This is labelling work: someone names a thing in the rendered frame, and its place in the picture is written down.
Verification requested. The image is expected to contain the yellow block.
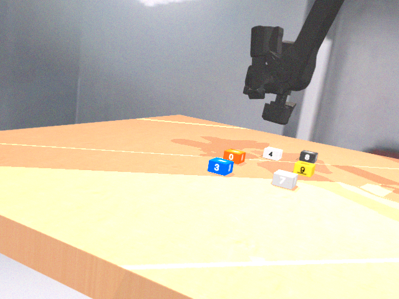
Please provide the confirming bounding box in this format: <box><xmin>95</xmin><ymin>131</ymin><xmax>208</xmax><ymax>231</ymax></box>
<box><xmin>293</xmin><ymin>161</ymin><xmax>315</xmax><ymax>177</ymax></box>

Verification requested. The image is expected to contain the orange block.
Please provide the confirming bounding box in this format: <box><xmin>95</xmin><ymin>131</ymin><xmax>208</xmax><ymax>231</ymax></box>
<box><xmin>223</xmin><ymin>149</ymin><xmax>246</xmax><ymax>164</ymax></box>

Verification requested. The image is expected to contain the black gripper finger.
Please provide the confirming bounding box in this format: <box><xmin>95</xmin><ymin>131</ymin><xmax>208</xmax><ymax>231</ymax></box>
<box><xmin>270</xmin><ymin>101</ymin><xmax>296</xmax><ymax>113</ymax></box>

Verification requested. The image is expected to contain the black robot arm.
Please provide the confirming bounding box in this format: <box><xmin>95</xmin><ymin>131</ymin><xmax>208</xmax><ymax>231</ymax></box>
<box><xmin>243</xmin><ymin>0</ymin><xmax>345</xmax><ymax>99</ymax></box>

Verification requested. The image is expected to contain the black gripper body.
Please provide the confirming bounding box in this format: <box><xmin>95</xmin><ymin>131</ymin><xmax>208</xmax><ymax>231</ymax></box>
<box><xmin>262</xmin><ymin>40</ymin><xmax>294</xmax><ymax>125</ymax></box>

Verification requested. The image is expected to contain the cyan block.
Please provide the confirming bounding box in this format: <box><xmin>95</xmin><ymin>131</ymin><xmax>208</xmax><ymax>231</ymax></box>
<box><xmin>208</xmin><ymin>158</ymin><xmax>234</xmax><ymax>176</ymax></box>

